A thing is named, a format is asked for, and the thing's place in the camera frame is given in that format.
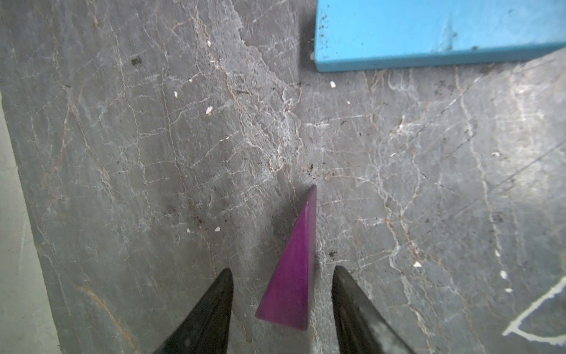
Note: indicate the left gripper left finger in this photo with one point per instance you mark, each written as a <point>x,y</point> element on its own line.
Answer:
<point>206,328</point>

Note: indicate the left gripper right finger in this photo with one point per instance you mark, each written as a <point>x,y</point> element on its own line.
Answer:
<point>359,325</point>

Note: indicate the purple wedge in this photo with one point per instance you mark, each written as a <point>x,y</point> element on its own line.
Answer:
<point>288,297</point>

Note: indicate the light blue long block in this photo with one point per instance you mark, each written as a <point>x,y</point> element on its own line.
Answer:
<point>389,34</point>

